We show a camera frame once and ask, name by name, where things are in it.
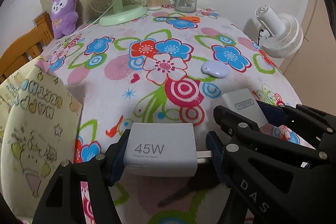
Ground yellow fabric storage box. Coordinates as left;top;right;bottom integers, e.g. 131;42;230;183
1;57;82;218

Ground white 45W charger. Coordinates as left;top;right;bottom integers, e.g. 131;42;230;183
123;123;213;177

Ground wooden chair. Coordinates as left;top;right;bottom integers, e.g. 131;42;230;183
0;12;54;83

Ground lilac oval case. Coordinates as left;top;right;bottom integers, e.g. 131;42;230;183
201;60;230;79

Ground beige door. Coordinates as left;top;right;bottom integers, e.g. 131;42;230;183
280;0;335;115

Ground purple plush toy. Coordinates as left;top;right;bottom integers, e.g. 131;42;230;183
51;0;79;39

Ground orange handled scissors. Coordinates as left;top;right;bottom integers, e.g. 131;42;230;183
165;16;201;23

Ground white charger grey label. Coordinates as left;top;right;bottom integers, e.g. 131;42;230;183
222;88;268;128

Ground floral tablecloth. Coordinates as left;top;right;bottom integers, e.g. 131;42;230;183
18;4;316;224

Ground white standing fan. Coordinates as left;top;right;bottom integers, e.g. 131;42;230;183
255;5;303;59

